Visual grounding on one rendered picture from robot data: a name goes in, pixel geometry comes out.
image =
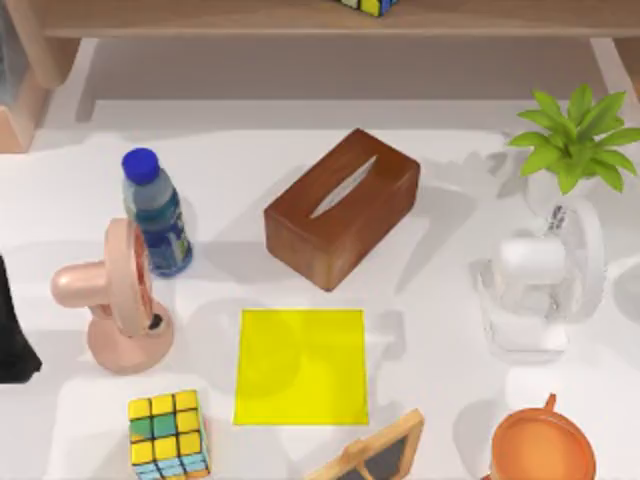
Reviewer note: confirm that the brown wooden tissue box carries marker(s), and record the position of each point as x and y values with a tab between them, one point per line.
345	210

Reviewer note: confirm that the flat yellow square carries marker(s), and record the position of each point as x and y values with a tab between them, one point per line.
300	367

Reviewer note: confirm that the blue capped plastic bottle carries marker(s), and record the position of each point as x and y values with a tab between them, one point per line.
157	220

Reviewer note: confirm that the pink desk fan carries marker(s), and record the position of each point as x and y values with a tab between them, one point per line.
120	300

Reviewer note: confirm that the wooden framed blackboard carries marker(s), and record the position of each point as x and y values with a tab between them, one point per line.
380	452

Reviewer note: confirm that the white desk fan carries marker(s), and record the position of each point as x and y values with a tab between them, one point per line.
540	285

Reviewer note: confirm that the puzzle cube with black edges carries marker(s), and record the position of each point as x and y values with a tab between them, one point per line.
370	5

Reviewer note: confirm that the yellow topped puzzle cube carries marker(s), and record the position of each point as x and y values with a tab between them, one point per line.
167	435

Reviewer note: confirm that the wooden shelf unit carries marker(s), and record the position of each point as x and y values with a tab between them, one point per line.
200	20

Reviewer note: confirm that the green plant in white pot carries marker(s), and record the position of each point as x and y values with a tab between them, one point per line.
575	140

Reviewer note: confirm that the orange cup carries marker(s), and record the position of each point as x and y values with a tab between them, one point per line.
542	445

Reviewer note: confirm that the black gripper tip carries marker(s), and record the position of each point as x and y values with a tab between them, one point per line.
15	335

